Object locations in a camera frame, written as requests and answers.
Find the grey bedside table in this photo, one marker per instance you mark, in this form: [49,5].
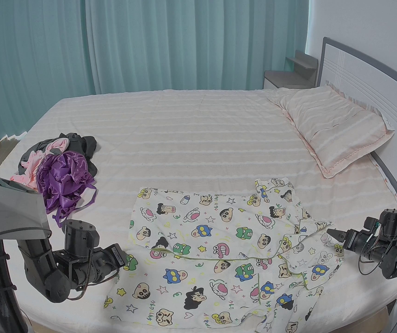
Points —
[281,78]

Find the blue-green curtain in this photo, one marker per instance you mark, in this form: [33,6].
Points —
[202,29]
[35,47]

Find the white printed pyjama top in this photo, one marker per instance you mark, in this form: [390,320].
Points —
[219,241]

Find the pink garment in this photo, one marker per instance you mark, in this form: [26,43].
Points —
[28,165]

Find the dark grey garment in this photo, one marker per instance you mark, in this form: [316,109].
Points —
[87,144]

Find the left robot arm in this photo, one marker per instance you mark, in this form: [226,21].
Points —
[11,206]

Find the bed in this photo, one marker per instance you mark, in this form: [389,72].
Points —
[202,134]

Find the purple satin garment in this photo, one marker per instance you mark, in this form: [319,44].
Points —
[63,172]

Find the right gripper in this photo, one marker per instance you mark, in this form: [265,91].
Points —
[356,241]

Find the cream pillow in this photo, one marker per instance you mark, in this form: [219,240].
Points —
[333,127]

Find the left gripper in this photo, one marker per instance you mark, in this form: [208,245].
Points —
[117,255]

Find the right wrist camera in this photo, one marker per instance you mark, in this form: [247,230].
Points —
[371,224]

